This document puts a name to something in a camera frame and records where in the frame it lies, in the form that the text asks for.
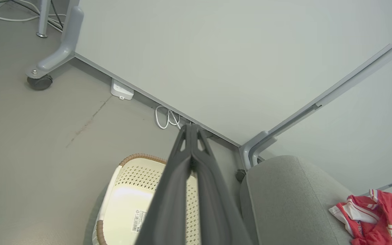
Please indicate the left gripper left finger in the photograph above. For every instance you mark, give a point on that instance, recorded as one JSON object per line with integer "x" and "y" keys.
{"x": 168, "y": 211}

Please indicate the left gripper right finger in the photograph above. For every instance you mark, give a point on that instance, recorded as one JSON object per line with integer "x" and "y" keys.
{"x": 216, "y": 211}

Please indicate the red basketball jersey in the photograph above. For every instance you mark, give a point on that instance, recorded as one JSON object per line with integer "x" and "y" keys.
{"x": 350, "y": 212}

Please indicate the cream perforated laundry basket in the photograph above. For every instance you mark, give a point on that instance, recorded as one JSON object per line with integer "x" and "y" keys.
{"x": 128, "y": 194}

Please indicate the white barcode label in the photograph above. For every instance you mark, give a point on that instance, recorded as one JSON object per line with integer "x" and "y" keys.
{"x": 139, "y": 221}

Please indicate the grey fabric sofa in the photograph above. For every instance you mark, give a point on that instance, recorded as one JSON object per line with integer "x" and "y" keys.
{"x": 284, "y": 204}

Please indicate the white power strip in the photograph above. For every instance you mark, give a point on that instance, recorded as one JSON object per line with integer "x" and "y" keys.
{"x": 121, "y": 90}

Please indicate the grey partition foot with caster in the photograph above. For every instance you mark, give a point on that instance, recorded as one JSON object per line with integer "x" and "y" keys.
{"x": 65, "y": 47}

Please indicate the metal table leg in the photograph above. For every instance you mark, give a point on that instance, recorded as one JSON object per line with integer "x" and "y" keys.
{"x": 43, "y": 17}

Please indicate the grey partition corner post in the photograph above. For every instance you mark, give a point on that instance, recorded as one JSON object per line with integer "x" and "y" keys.
{"x": 257, "y": 146}

